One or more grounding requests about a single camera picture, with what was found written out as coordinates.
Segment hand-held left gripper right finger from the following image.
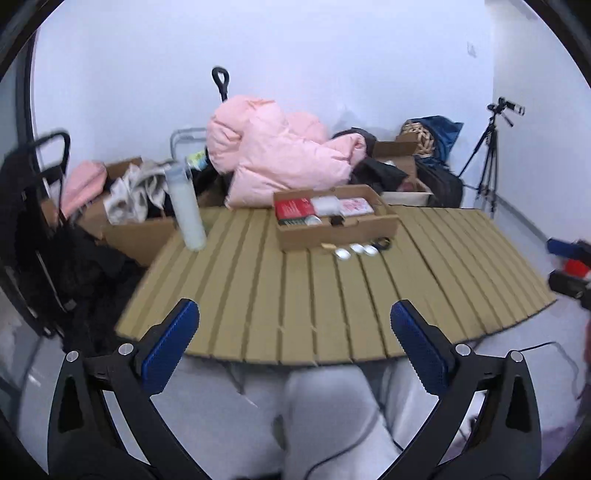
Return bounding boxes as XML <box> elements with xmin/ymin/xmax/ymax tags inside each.
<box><xmin>383</xmin><ymin>300</ymin><xmax>542</xmax><ymax>480</ymax></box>

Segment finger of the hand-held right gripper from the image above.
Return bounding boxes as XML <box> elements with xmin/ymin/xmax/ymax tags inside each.
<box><xmin>549</xmin><ymin>271</ymin><xmax>591</xmax><ymax>302</ymax></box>
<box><xmin>547</xmin><ymin>237</ymin><xmax>591</xmax><ymax>261</ymax></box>

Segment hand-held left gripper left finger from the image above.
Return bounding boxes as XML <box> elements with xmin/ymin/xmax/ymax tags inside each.
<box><xmin>47</xmin><ymin>299</ymin><xmax>213</xmax><ymax>480</ymax></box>

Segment shallow cardboard box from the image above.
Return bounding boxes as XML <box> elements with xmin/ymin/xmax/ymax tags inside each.
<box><xmin>273</xmin><ymin>185</ymin><xmax>400</xmax><ymax>252</ymax></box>

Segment pink and white packet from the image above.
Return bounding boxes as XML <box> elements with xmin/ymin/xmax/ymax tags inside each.
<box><xmin>339</xmin><ymin>196</ymin><xmax>375</xmax><ymax>217</ymax></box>

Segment translucent white plastic container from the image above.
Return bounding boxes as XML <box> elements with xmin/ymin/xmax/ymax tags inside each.
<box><xmin>311</xmin><ymin>196</ymin><xmax>345</xmax><ymax>217</ymax></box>

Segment red box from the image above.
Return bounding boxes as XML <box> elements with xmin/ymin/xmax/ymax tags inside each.
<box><xmin>275</xmin><ymin>198</ymin><xmax>318</xmax><ymax>221</ymax></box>

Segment person's right leg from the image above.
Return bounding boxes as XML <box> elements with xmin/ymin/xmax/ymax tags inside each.
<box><xmin>376</xmin><ymin>360</ymin><xmax>439</xmax><ymax>444</ymax></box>

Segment large cardboard box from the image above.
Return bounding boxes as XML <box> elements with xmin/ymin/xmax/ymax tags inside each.
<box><xmin>76</xmin><ymin>158</ymin><xmax>222</xmax><ymax>268</ymax></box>

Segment black tripod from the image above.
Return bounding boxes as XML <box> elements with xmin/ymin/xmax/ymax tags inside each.
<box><xmin>458</xmin><ymin>115</ymin><xmax>499</xmax><ymax>217</ymax></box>

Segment slatted wooden folding table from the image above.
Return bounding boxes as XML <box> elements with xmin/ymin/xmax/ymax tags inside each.
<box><xmin>115</xmin><ymin>205</ymin><xmax>558</xmax><ymax>367</ymax></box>

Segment white thermos bottle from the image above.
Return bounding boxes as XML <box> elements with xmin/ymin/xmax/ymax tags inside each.
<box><xmin>165</xmin><ymin>162</ymin><xmax>208</xmax><ymax>252</ymax></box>

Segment black suitcase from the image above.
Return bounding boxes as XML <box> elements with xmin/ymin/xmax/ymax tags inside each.
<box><xmin>413</xmin><ymin>157</ymin><xmax>464</xmax><ymax>208</ymax></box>

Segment beige crumpled clothes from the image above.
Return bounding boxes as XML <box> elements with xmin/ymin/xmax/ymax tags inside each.
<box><xmin>104</xmin><ymin>161</ymin><xmax>171</xmax><ymax>225</ymax></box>

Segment blue bag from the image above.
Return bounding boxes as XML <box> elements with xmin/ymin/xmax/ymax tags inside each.
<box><xmin>418</xmin><ymin>115</ymin><xmax>464</xmax><ymax>162</ymax></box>

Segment black garment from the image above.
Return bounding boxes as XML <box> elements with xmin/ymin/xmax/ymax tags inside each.
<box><xmin>332</xmin><ymin>128</ymin><xmax>409</xmax><ymax>192</ymax></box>

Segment woven bamboo ball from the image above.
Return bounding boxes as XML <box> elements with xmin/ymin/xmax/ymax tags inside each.
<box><xmin>401</xmin><ymin>121</ymin><xmax>435</xmax><ymax>158</ymax></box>

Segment open cardboard box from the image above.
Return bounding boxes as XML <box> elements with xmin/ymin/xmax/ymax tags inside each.
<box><xmin>372</xmin><ymin>134</ymin><xmax>432</xmax><ymax>195</ymax></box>

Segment pink down jacket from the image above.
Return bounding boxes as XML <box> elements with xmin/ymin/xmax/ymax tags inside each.
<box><xmin>206</xmin><ymin>95</ymin><xmax>368</xmax><ymax>209</ymax></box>

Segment glass sliding door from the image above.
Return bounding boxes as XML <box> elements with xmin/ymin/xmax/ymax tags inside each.
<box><xmin>0</xmin><ymin>46</ymin><xmax>38</xmax><ymax>416</ymax></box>

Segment thin black cable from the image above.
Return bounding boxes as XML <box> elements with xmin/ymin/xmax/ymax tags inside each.
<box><xmin>522</xmin><ymin>342</ymin><xmax>585</xmax><ymax>400</ymax></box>

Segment black camera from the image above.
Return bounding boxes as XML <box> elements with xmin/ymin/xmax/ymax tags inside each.
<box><xmin>487</xmin><ymin>98</ymin><xmax>526</xmax><ymax>126</ymax></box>

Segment grey metal frame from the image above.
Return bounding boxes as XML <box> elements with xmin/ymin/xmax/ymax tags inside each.
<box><xmin>170</xmin><ymin>127</ymin><xmax>208</xmax><ymax>160</ymax></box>

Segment black cart frame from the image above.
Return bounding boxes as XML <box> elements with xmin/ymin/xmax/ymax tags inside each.
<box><xmin>18</xmin><ymin>131</ymin><xmax>77</xmax><ymax>337</ymax></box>

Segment black wagon pull handle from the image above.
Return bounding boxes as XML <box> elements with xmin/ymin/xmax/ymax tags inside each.
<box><xmin>211</xmin><ymin>67</ymin><xmax>230</xmax><ymax>102</ymax></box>

